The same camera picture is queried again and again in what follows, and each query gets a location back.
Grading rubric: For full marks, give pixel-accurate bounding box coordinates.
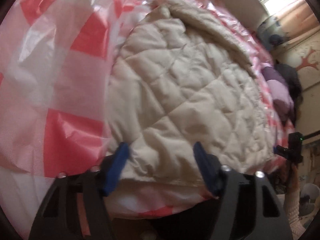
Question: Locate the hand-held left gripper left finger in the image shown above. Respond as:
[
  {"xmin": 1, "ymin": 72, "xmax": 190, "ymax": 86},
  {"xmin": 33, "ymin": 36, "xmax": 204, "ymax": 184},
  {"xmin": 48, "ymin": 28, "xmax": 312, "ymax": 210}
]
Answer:
[{"xmin": 29, "ymin": 142, "xmax": 130, "ymax": 240}]

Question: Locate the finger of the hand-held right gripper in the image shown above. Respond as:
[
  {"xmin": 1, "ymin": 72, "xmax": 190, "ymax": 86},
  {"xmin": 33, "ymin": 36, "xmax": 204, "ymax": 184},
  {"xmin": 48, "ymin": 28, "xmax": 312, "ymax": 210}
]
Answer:
[{"xmin": 273, "ymin": 145, "xmax": 289, "ymax": 156}]

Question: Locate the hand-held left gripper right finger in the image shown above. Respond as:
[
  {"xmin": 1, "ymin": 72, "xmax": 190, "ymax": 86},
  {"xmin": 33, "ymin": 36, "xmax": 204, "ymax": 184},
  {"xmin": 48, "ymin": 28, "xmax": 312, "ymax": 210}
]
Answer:
[{"xmin": 193, "ymin": 141, "xmax": 293, "ymax": 240}]

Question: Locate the beige quilted jacket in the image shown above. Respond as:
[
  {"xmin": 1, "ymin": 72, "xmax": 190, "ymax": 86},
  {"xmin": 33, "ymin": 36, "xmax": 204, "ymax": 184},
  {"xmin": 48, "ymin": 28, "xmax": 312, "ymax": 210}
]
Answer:
[{"xmin": 105, "ymin": 0, "xmax": 275, "ymax": 188}]

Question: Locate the person's right forearm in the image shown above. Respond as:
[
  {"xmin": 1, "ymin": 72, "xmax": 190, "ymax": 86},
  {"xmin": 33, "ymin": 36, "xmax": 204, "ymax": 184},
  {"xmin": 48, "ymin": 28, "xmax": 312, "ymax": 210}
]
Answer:
[{"xmin": 284, "ymin": 165, "xmax": 305, "ymax": 240}]

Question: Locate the white round object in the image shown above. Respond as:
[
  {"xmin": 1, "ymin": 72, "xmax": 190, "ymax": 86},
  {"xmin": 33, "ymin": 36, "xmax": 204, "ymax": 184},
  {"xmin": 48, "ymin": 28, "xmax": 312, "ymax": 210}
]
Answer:
[{"xmin": 299, "ymin": 183, "xmax": 319, "ymax": 217}]

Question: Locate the purple pink garment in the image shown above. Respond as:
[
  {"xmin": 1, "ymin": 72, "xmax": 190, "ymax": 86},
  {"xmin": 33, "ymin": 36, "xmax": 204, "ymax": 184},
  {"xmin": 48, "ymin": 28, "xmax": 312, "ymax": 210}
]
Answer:
[{"xmin": 261, "ymin": 65, "xmax": 295, "ymax": 126}]

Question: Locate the dark grey garment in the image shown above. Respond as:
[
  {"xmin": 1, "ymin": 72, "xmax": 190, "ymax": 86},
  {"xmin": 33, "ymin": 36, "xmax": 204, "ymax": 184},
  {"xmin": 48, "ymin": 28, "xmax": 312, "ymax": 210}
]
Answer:
[{"xmin": 275, "ymin": 63, "xmax": 303, "ymax": 110}]

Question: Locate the red white checkered plastic sheet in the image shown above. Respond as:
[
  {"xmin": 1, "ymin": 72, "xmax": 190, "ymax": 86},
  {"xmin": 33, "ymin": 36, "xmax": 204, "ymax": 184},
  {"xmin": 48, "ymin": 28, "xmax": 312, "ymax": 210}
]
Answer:
[{"xmin": 0, "ymin": 0, "xmax": 295, "ymax": 230}]

